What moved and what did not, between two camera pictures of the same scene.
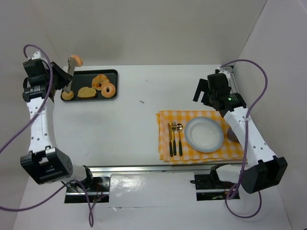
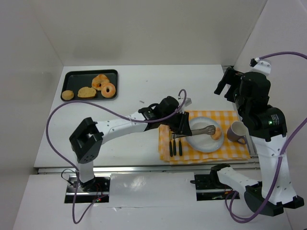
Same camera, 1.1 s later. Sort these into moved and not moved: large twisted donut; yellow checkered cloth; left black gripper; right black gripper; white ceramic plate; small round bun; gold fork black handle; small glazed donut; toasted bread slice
Moved: left black gripper; right black gripper; small glazed donut
Not moved: gold fork black handle; white ceramic plate; yellow checkered cloth; small round bun; toasted bread slice; large twisted donut
